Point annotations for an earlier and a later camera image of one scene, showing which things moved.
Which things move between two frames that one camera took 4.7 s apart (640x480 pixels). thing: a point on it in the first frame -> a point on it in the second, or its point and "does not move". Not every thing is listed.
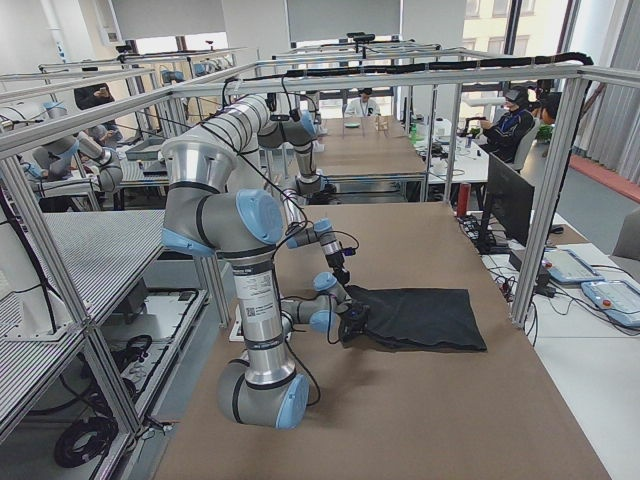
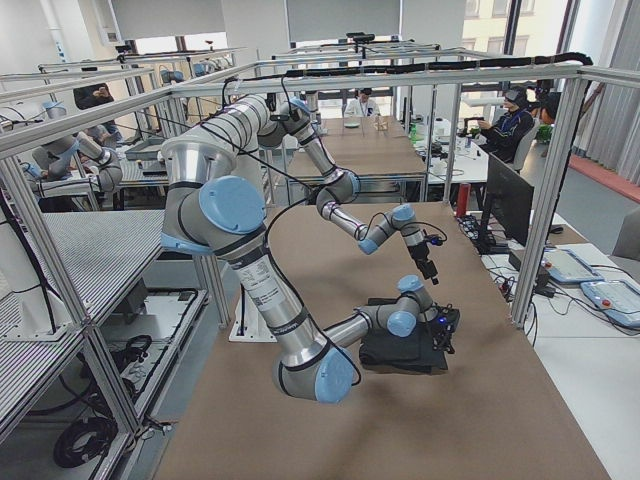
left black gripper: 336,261 -> 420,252
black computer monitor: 510,199 does not move
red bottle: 463,207 does not move
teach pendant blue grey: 564,264 does not move
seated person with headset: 505,131 does not move
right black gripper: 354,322 -> 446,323
